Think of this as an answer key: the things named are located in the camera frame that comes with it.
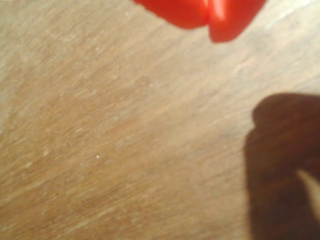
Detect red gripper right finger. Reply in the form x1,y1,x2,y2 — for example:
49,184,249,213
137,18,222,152
206,0,267,44

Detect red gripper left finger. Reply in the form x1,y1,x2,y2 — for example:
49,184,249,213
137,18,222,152
131,0,210,30

